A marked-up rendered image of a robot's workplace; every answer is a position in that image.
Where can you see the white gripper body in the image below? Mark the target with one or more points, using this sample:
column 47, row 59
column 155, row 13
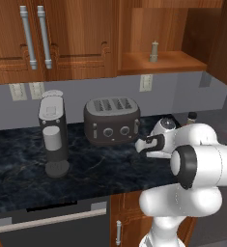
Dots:
column 141, row 146

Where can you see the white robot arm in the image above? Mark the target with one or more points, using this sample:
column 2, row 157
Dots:
column 198, row 167

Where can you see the wooden base cabinet door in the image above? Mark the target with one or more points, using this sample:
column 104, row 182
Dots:
column 131, row 215

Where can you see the open wooden cabinet door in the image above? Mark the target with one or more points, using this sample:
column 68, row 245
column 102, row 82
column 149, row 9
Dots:
column 224, row 41

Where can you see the dark grey four-slot toaster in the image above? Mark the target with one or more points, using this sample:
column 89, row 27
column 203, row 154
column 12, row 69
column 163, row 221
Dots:
column 111, row 123

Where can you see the dark-capped condiment bottle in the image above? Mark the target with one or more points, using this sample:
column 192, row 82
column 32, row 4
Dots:
column 191, row 117

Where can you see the black and grey coffee machine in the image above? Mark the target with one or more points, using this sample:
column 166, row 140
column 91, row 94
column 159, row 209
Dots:
column 53, row 135

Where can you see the grey pepper shaker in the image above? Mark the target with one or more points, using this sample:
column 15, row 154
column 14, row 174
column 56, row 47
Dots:
column 154, row 53

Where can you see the beige wall outlet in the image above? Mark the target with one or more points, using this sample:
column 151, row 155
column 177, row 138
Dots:
column 17, row 92
column 36, row 90
column 146, row 83

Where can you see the open wooden wall cabinet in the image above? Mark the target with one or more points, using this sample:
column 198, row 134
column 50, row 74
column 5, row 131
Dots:
column 166, row 35

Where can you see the wooden wall cabinet door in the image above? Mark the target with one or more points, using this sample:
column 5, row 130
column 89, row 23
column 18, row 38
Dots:
column 8, row 38
column 82, row 35

